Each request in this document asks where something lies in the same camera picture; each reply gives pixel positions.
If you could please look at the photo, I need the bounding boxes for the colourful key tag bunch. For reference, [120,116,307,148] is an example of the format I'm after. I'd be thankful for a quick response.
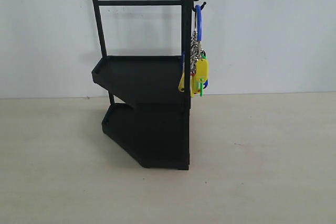
[190,2,209,98]

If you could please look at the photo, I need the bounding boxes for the black two-tier shelf rack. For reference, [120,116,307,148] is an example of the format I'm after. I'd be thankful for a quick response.
[92,0,197,170]

